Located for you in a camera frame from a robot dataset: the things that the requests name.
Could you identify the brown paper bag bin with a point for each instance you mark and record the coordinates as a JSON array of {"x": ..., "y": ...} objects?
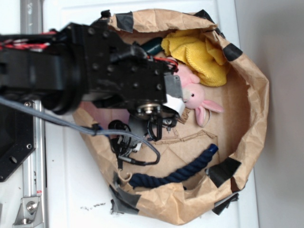
[{"x": 239, "y": 132}]

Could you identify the brown wood chip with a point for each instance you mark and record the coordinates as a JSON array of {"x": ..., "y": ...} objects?
[{"x": 184, "y": 117}]

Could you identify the metal corner bracket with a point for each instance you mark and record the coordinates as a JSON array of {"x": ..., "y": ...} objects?
[{"x": 29, "y": 214}]

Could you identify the aluminium rail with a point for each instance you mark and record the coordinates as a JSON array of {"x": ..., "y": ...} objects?
[{"x": 34, "y": 171}]

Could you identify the yellow towel cloth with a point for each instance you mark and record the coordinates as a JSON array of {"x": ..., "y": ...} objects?
[{"x": 192, "y": 48}]

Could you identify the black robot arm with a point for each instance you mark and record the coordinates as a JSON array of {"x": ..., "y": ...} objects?
[{"x": 50, "y": 67}]

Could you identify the dark green plastic cucumber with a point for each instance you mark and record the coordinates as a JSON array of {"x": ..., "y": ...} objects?
[{"x": 153, "y": 46}]

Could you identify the pink plush bunny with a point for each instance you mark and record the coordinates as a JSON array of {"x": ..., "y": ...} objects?
[{"x": 194, "y": 95}]

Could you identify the white tray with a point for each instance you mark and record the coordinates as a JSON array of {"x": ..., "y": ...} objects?
[{"x": 78, "y": 196}]

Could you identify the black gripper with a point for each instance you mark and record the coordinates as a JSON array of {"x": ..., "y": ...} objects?
[{"x": 124, "y": 76}]

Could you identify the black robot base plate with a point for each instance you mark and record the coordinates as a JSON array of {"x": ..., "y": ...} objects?
[{"x": 17, "y": 140}]

